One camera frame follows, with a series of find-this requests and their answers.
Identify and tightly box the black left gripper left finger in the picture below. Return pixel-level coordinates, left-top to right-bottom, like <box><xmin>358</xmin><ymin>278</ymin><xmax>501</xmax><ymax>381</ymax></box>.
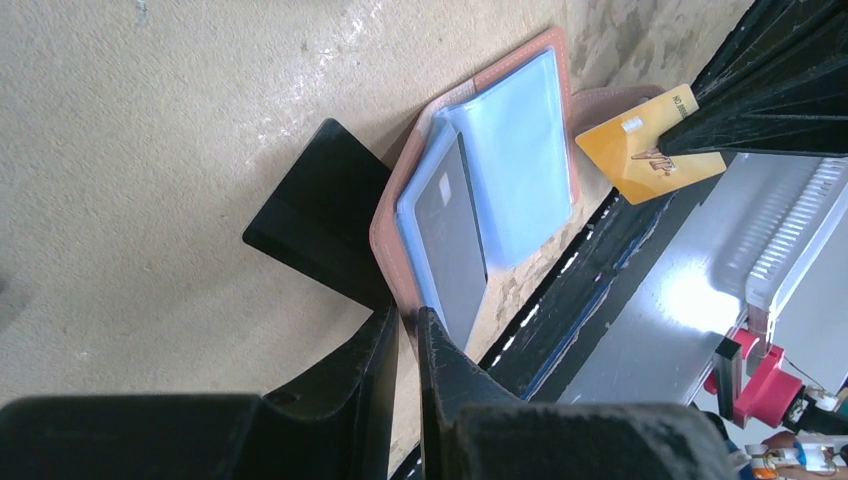
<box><xmin>1</xmin><ymin>307</ymin><xmax>399</xmax><ymax>479</ymax></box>

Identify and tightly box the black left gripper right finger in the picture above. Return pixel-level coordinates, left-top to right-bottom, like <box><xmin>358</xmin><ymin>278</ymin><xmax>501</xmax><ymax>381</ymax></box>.
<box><xmin>416</xmin><ymin>307</ymin><xmax>736</xmax><ymax>479</ymax></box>

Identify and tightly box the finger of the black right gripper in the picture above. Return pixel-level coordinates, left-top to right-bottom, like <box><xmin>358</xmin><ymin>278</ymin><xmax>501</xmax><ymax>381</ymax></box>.
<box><xmin>658</xmin><ymin>0</ymin><xmax>847</xmax><ymax>158</ymax></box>

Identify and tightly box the black VIP card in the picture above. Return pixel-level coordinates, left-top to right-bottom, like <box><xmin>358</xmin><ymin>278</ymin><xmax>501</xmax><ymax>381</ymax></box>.
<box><xmin>415</xmin><ymin>138</ymin><xmax>487</xmax><ymax>350</ymax></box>

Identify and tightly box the single gold VIP card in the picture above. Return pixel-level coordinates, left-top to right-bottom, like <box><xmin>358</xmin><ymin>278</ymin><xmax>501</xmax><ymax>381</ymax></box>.
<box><xmin>575</xmin><ymin>84</ymin><xmax>726</xmax><ymax>205</ymax></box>

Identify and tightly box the single black card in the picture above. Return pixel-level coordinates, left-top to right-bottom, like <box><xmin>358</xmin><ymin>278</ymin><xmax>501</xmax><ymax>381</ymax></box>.
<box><xmin>242</xmin><ymin>118</ymin><xmax>392</xmax><ymax>310</ymax></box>

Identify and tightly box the pink leather card holder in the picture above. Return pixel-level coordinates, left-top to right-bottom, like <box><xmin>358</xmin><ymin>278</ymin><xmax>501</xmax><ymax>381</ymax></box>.
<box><xmin>368</xmin><ymin>26</ymin><xmax>666</xmax><ymax>352</ymax></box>

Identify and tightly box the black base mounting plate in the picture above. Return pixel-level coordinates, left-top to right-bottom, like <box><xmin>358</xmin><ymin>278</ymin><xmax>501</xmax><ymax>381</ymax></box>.
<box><xmin>390</xmin><ymin>172</ymin><xmax>723</xmax><ymax>480</ymax></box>

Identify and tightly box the red plastic bracket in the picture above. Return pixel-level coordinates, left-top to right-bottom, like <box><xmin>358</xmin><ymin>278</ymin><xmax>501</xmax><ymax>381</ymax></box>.
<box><xmin>703</xmin><ymin>329</ymin><xmax>804</xmax><ymax>429</ymax></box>

